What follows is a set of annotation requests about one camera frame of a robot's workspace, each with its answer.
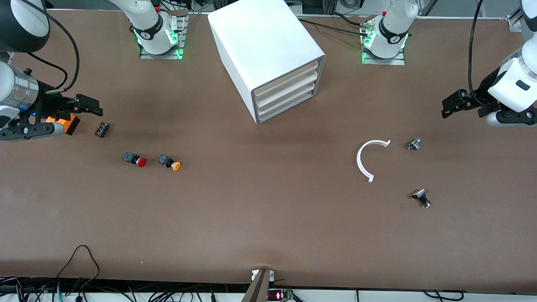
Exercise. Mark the white grey drawer cabinet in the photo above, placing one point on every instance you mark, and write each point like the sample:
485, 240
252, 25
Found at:
264, 42

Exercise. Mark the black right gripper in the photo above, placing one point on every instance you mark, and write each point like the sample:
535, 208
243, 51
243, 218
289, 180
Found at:
47, 104

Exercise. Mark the orange black button enclosure box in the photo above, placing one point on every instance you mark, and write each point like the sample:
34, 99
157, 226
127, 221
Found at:
72, 126

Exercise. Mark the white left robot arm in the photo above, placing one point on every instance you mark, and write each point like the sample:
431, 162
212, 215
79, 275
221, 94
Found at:
392, 33

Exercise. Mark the small device red display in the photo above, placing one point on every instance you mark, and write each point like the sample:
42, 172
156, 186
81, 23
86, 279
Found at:
279, 295

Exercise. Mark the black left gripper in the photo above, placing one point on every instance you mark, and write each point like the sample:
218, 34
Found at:
479, 100

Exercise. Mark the black silver switch part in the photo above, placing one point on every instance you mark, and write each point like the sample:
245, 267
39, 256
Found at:
419, 194

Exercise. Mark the small green metal part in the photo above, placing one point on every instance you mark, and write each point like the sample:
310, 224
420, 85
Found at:
413, 144

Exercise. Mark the aluminium frame profile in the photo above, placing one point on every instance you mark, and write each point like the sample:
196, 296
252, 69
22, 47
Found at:
514, 21

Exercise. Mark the orange cap push button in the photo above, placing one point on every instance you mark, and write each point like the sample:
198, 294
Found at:
176, 166

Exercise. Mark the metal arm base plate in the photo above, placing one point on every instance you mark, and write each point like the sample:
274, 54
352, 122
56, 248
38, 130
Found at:
183, 37
384, 61

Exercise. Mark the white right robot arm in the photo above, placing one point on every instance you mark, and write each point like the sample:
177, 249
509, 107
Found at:
153, 35

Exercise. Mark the dark cylindrical capacitor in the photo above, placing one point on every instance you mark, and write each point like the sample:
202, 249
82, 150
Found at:
102, 129

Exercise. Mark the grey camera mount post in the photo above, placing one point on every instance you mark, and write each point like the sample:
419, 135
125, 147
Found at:
258, 289

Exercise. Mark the red cap push button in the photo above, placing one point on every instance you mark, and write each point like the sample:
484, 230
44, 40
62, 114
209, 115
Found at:
142, 162

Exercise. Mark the white curved plastic arc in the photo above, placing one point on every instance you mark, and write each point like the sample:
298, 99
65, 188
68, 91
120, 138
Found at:
359, 161

